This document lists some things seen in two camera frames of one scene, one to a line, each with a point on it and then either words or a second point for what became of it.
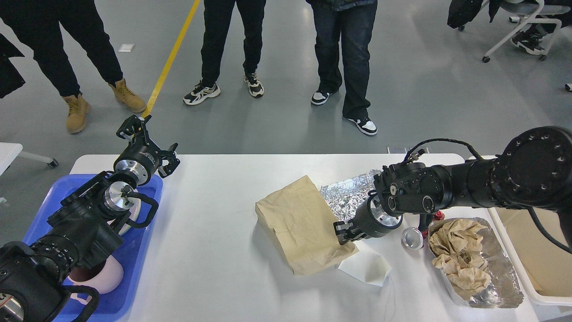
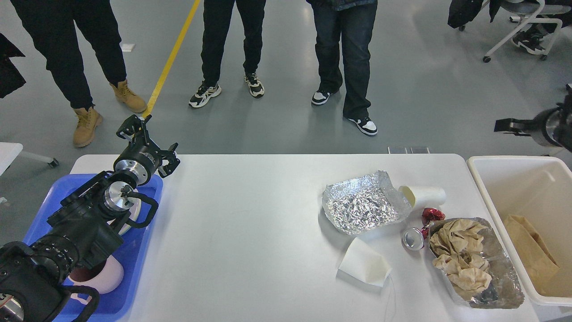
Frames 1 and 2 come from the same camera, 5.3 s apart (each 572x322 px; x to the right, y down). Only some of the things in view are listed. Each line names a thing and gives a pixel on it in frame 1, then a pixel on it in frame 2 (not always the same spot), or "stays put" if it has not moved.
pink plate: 134,210 stays put
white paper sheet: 368,264 stays put
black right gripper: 372,220 → 538,129
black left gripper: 139,163 stays put
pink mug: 104,277 stays put
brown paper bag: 303,225 → 539,261
